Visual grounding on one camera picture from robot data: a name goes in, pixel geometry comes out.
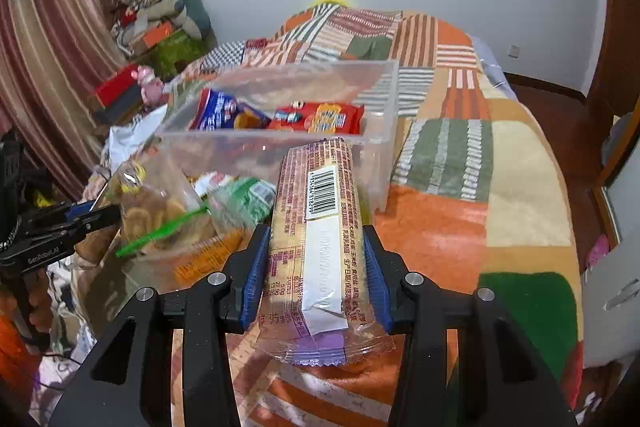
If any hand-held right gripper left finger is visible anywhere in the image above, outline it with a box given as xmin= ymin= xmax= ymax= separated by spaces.
xmin=47 ymin=223 xmax=273 ymax=427

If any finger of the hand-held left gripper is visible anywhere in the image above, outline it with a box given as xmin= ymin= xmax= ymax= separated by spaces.
xmin=30 ymin=204 xmax=123 ymax=253
xmin=25 ymin=199 xmax=103 ymax=233

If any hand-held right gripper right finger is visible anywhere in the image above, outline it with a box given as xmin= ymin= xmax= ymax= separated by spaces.
xmin=362 ymin=224 xmax=581 ymax=427

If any clear bag of cookies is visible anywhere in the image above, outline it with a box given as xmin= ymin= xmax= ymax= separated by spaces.
xmin=102 ymin=157 xmax=221 ymax=268

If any long clear biscuit pack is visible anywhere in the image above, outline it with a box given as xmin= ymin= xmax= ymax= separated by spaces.
xmin=250 ymin=137 xmax=396 ymax=368

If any clear plastic box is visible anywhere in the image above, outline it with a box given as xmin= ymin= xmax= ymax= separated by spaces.
xmin=155 ymin=59 xmax=401 ymax=228

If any orange snack packet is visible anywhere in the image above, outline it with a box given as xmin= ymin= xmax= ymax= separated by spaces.
xmin=172 ymin=229 xmax=246 ymax=288

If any green snack packet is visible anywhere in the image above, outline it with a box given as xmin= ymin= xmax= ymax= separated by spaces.
xmin=210 ymin=177 xmax=278 ymax=233

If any orange patchwork blanket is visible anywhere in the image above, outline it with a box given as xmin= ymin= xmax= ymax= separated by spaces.
xmin=70 ymin=4 xmax=586 ymax=427

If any orange cloth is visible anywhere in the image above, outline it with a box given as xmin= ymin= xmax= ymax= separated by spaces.
xmin=0 ymin=307 xmax=41 ymax=388

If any white cloth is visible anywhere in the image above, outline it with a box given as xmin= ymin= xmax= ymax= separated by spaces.
xmin=107 ymin=104 xmax=171 ymax=158

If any white red snack packet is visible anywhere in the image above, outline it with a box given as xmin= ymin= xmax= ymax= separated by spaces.
xmin=195 ymin=172 xmax=236 ymax=198

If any red box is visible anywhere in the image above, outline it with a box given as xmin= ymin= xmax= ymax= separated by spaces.
xmin=95 ymin=64 xmax=143 ymax=108

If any pink plush toy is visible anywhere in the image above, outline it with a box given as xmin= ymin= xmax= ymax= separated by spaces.
xmin=135 ymin=66 xmax=166 ymax=105

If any blue snack packet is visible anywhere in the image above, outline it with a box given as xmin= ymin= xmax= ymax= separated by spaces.
xmin=187 ymin=88 xmax=271 ymax=132

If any green patterned cloth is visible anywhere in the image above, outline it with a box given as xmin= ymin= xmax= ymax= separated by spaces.
xmin=150 ymin=29 xmax=211 ymax=80

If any striped curtain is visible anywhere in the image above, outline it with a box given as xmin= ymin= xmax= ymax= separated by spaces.
xmin=0 ymin=0 xmax=131 ymax=202

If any orange cardboard box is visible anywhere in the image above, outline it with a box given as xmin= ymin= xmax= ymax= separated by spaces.
xmin=142 ymin=21 xmax=183 ymax=50

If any checkered patchwork quilt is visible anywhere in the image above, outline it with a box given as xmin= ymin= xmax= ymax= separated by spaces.
xmin=170 ymin=38 xmax=271 ymax=82

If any white appliance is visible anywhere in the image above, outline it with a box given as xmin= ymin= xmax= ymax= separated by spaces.
xmin=582 ymin=232 xmax=640 ymax=368

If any grey bed sheet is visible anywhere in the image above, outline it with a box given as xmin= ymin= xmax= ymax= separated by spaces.
xmin=470 ymin=36 xmax=516 ymax=88

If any brown wooden door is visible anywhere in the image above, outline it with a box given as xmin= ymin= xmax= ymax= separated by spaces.
xmin=585 ymin=0 xmax=640 ymax=118

